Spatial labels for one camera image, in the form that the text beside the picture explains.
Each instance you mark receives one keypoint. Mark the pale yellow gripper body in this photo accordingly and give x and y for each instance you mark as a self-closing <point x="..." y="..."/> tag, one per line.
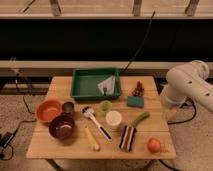
<point x="169" y="113"/>

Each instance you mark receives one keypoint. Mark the green pepper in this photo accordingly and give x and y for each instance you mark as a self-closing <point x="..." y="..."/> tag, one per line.
<point x="140" y="118"/>

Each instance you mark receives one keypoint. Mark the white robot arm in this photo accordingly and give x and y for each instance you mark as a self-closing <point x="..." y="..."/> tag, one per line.
<point x="186" y="81"/>

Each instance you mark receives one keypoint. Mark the purple bowl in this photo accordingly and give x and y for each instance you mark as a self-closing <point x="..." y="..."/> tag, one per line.
<point x="62" y="127"/>

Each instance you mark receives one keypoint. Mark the orange bowl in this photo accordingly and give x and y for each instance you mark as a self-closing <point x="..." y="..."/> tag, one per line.
<point x="48" y="110"/>

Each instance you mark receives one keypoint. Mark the orange fruit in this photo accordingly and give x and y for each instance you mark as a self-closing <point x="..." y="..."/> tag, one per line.
<point x="154" y="145"/>

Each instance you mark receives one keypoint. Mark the brown grape bunch toy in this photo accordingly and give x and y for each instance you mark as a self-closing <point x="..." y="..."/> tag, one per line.
<point x="139" y="90"/>

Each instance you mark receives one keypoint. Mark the teal sponge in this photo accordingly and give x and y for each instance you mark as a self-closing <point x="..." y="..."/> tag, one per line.
<point x="134" y="101"/>

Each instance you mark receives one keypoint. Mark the white cup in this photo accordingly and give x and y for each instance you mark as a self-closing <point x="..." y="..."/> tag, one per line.
<point x="113" y="119"/>

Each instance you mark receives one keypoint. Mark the small green cup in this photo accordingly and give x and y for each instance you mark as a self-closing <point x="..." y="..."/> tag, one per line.
<point x="105" y="106"/>

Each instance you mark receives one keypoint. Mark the white folded cloth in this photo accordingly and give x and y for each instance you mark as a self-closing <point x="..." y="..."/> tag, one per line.
<point x="107" y="86"/>

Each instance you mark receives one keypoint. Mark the yellow banana toy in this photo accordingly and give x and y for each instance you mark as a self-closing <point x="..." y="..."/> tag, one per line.
<point x="93" y="143"/>

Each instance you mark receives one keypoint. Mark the green plastic tray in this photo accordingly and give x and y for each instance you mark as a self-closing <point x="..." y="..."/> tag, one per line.
<point x="88" y="84"/>

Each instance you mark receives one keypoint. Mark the small metal cup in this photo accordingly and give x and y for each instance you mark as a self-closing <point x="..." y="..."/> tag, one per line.
<point x="68" y="108"/>

